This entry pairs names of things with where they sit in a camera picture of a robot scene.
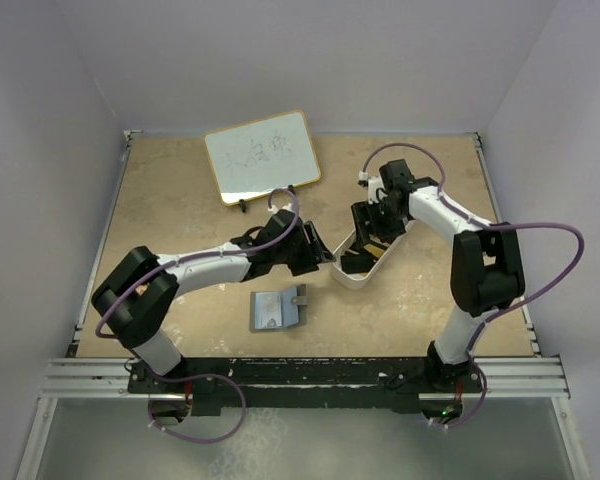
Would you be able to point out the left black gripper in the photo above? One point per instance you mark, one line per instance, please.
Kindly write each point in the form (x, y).
(308, 262)

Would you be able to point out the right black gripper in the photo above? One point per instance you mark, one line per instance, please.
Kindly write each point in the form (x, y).
(362, 216)

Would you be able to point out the gold black striped card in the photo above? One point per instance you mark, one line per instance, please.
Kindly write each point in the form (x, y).
(377, 249)

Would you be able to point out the white oblong plastic tray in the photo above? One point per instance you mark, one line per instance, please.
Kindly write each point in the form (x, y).
(357, 282)

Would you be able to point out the white VIP card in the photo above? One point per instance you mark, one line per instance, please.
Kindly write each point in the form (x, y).
(267, 311)

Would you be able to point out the grey card holder wallet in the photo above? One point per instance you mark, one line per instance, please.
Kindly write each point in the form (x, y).
(294, 302)

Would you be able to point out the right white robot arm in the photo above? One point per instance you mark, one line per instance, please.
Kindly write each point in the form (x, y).
(486, 268)

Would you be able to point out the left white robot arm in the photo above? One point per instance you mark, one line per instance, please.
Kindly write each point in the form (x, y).
(136, 296)

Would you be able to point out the black card in tray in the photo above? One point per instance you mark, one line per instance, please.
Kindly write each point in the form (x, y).
(353, 263)

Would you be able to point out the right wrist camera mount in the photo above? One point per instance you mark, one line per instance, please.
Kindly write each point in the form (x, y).
(374, 187)

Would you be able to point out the small whiteboard wooden frame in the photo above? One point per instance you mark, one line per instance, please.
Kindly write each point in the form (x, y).
(252, 159)

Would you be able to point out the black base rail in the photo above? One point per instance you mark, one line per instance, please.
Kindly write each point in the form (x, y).
(405, 385)

